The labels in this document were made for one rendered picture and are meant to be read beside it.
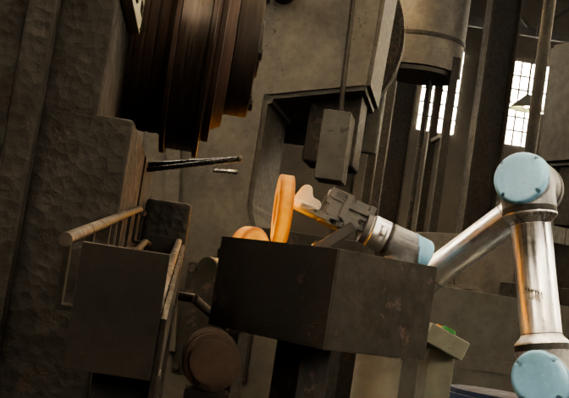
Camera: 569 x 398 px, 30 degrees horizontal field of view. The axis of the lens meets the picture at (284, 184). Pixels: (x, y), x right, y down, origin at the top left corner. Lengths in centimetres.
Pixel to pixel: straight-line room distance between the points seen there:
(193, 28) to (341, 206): 65
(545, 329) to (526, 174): 33
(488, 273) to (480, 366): 183
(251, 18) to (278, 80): 283
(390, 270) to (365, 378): 124
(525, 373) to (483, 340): 203
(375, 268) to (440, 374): 134
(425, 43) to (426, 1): 44
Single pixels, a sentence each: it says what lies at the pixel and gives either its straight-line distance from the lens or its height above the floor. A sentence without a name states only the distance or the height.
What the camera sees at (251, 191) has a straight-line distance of 478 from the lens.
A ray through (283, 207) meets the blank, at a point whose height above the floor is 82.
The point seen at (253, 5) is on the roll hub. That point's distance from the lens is 202.
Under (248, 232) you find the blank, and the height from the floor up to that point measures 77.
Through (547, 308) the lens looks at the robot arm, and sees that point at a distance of 227.
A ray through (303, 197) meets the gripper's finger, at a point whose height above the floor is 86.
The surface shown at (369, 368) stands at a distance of 273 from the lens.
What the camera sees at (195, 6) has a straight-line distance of 192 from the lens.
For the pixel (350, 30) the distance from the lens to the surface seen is 472.
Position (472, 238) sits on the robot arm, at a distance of 247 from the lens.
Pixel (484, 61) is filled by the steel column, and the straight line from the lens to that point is 1110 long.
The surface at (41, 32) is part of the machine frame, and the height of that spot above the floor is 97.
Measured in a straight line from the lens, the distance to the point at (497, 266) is 599.
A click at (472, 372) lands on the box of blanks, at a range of 426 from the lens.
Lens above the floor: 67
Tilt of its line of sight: 5 degrees up
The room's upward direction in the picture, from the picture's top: 9 degrees clockwise
